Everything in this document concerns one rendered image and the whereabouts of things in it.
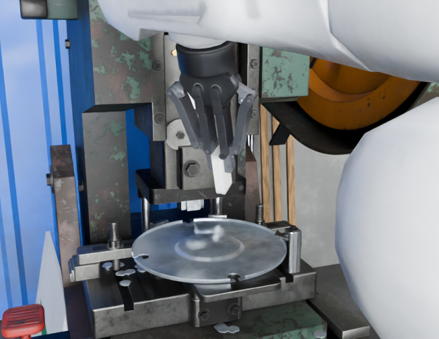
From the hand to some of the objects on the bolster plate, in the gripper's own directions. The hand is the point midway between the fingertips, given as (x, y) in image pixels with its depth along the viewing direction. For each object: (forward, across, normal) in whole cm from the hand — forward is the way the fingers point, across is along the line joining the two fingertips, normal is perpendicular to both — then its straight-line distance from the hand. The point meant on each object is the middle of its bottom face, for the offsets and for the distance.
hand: (221, 169), depth 75 cm
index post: (+35, +6, +14) cm, 38 cm away
